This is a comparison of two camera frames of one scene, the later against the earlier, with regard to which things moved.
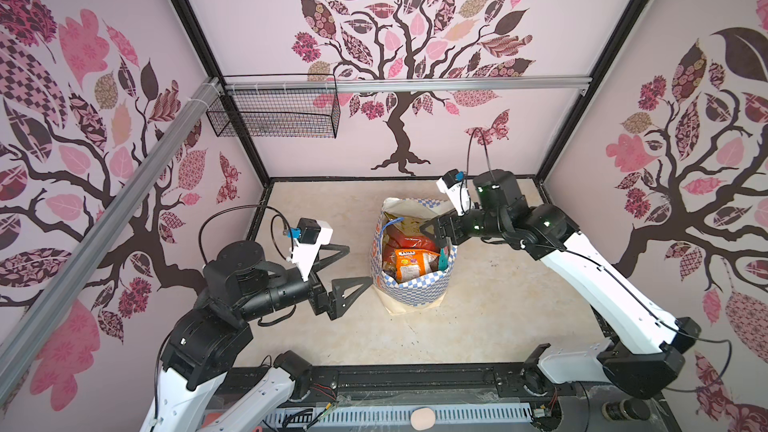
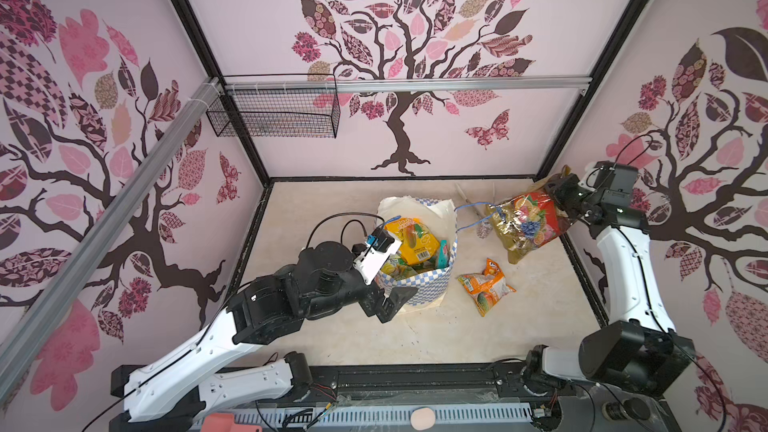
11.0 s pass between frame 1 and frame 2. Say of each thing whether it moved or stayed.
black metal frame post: stayed
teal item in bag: stayed
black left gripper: moved
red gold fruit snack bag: moved
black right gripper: moved
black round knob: stayed
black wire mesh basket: stayed
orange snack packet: moved
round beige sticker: stayed
